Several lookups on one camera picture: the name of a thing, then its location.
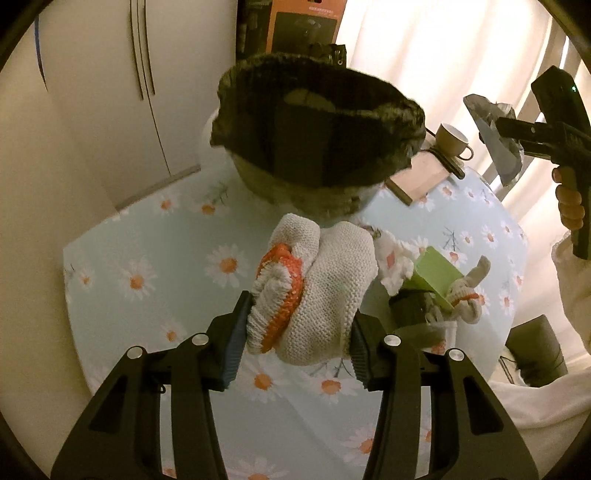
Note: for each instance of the silvery plastic wrapper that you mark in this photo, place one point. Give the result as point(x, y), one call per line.
point(494, 147)

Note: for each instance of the green paper box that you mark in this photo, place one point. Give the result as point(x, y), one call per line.
point(436, 274)

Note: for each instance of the dark green long bag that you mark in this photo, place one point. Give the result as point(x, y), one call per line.
point(251, 27)

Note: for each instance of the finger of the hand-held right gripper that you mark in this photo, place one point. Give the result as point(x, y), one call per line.
point(545, 148)
point(531, 129)

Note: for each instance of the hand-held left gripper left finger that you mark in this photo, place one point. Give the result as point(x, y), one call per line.
point(233, 346)

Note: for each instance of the orange cardboard box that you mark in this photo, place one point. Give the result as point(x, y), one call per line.
point(300, 25)

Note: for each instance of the black trash bag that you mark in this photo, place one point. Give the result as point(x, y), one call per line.
point(314, 138)

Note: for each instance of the daisy print tablecloth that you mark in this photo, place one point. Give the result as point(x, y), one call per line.
point(138, 240)

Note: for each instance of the wooden cutting board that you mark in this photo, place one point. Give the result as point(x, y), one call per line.
point(422, 175)

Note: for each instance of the black padded seat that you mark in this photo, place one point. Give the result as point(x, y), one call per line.
point(535, 350)

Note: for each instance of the white wardrobe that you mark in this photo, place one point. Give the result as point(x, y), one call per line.
point(92, 115)

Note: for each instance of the white curtain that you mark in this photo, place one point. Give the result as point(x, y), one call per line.
point(438, 55)

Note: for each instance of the person's white clothing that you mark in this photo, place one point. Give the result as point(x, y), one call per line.
point(545, 406)

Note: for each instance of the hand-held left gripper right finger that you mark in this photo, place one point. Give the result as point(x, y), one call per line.
point(360, 350)

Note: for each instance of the dark round container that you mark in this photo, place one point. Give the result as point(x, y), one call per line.
point(411, 311)

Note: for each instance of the dark pouch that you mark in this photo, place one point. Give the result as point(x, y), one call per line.
point(330, 53)

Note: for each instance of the person's right hand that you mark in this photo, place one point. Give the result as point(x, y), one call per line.
point(569, 207)

